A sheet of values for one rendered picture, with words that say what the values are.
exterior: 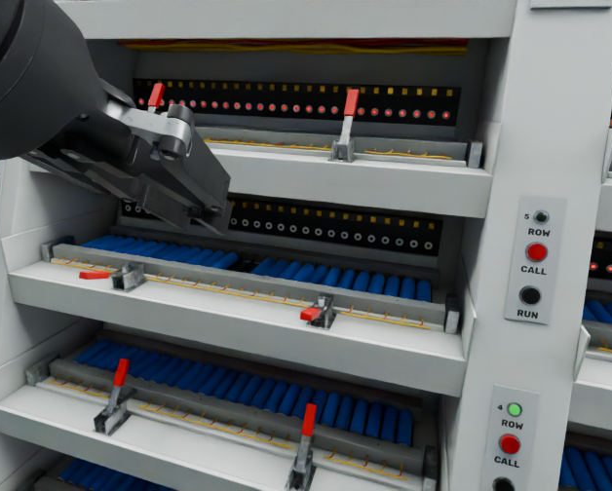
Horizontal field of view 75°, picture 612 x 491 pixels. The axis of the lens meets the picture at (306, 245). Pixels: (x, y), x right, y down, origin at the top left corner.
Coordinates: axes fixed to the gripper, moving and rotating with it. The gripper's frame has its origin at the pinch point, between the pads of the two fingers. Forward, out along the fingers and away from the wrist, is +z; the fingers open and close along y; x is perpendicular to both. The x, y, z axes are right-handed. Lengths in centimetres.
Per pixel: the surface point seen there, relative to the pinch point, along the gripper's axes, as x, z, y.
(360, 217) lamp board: -8.8, 27.3, -11.6
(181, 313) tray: 9.2, 16.4, 7.1
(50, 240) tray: 2.3, 21.8, 34.2
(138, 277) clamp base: 5.7, 18.7, 15.7
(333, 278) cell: 1.1, 23.8, -9.7
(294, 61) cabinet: -34.2, 26.9, 3.2
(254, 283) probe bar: 4.0, 19.4, -0.3
